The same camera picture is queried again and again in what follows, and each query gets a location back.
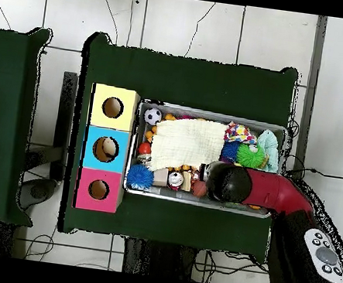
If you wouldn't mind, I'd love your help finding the small soccer ball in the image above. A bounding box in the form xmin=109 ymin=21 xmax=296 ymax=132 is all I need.
xmin=142 ymin=106 xmax=164 ymax=128

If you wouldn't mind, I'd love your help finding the cream muslin cloth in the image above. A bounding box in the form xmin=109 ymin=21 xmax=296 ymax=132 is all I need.
xmin=146 ymin=113 xmax=228 ymax=181

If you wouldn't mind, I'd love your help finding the red ball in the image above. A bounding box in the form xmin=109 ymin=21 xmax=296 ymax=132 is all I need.
xmin=137 ymin=141 xmax=153 ymax=158

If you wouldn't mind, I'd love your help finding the dark green table cloth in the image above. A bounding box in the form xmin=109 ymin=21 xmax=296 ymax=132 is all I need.
xmin=57 ymin=29 xmax=302 ymax=261
xmin=0 ymin=22 xmax=59 ymax=228

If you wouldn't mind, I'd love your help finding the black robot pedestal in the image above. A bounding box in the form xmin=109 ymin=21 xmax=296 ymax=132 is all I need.
xmin=121 ymin=236 xmax=199 ymax=281

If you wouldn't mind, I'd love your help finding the large blue puffer ball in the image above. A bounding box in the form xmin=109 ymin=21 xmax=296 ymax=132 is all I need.
xmin=125 ymin=162 xmax=156 ymax=192

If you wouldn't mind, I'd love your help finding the white polka dot cloth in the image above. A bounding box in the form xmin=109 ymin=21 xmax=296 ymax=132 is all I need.
xmin=222 ymin=121 xmax=259 ymax=146

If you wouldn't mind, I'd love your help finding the shallow metal mesh bin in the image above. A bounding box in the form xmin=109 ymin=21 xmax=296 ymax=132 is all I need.
xmin=121 ymin=97 xmax=290 ymax=220

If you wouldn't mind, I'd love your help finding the black cable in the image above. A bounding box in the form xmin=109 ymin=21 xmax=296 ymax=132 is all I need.
xmin=282 ymin=163 xmax=343 ymax=186

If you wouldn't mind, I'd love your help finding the plain wooden block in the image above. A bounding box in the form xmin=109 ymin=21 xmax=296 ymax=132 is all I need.
xmin=152 ymin=166 xmax=171 ymax=188

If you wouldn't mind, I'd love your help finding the wooden box with three holes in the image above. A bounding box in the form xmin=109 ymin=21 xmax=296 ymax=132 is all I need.
xmin=71 ymin=81 xmax=142 ymax=216

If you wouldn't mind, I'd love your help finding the brown ball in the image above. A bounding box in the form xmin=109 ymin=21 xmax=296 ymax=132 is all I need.
xmin=190 ymin=179 xmax=210 ymax=199

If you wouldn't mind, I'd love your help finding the grey plastic base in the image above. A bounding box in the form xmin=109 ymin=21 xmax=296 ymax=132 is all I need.
xmin=17 ymin=174 xmax=59 ymax=214

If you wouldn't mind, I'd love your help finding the black upright panel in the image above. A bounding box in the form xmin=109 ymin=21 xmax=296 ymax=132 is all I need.
xmin=49 ymin=70 xmax=80 ymax=181

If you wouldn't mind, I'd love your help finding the green puffer toy with eyes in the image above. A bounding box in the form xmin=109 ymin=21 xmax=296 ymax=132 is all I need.
xmin=235 ymin=141 xmax=269 ymax=171

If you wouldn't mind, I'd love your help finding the mint green cloth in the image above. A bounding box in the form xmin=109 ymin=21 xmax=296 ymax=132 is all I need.
xmin=253 ymin=128 xmax=283 ymax=174

